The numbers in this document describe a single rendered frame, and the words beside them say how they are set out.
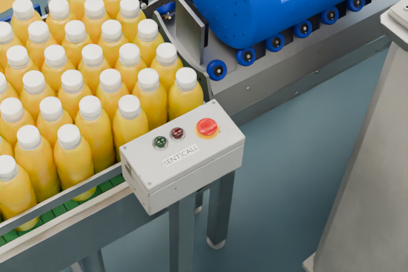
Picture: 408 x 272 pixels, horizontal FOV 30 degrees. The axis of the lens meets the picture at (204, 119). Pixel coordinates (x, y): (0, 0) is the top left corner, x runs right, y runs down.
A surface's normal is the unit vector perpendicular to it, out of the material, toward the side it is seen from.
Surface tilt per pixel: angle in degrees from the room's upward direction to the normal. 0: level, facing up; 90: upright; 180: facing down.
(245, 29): 90
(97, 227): 90
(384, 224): 90
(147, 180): 0
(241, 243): 0
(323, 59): 71
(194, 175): 90
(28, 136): 0
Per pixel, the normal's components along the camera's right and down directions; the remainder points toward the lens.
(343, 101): 0.03, -0.57
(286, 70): 0.52, 0.47
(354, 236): -0.77, 0.52
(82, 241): 0.54, 0.70
